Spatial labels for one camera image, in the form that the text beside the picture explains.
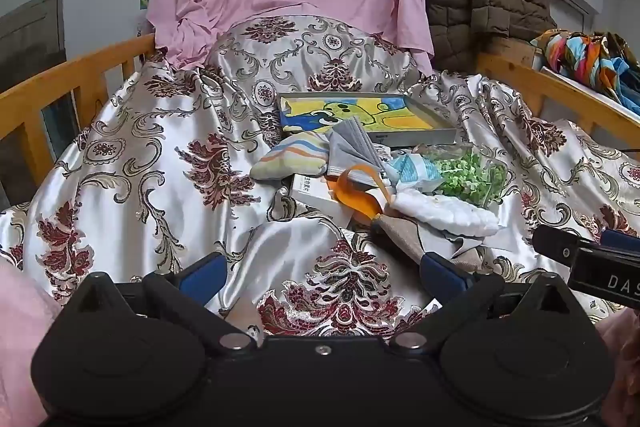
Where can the orange plastic cup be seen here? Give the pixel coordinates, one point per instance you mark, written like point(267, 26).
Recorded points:
point(362, 211)

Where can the pink fuzzy clothing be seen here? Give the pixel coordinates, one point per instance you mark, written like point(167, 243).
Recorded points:
point(20, 332)
point(622, 357)

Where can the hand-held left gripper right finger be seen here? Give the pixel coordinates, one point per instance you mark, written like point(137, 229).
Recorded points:
point(442, 273)

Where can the colourful striped cloth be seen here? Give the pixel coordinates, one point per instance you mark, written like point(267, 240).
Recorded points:
point(585, 57)

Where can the wooden bed rail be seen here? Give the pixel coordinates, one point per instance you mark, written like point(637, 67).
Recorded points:
point(505, 67)
point(50, 79)

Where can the white carton box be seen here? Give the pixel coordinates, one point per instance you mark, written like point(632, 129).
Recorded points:
point(315, 197)

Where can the floral satin blanket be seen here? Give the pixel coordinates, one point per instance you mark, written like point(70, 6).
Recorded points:
point(150, 207)

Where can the blue white packet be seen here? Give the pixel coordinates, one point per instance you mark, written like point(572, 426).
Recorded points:
point(412, 172)

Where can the pastel striped soft pouch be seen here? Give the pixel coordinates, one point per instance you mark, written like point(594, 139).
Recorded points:
point(285, 159)

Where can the beige cloth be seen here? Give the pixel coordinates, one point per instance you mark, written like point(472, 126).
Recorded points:
point(400, 232)

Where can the dark framed panel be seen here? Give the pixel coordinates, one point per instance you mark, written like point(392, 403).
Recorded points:
point(30, 32)

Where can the bag of green artificial leaves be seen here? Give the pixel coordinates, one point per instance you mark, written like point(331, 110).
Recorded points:
point(465, 177)

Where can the grey box with cartoon lining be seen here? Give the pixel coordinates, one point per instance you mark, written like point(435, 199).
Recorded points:
point(350, 112)

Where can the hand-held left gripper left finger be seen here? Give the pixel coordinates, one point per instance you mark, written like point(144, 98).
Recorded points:
point(202, 276)

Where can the white fluffy cloth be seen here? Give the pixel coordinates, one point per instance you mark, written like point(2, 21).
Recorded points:
point(445, 212)

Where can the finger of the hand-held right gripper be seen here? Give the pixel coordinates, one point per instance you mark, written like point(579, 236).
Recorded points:
point(620, 238)
point(550, 244)

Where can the grey face mask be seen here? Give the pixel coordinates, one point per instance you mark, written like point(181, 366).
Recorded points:
point(350, 147)

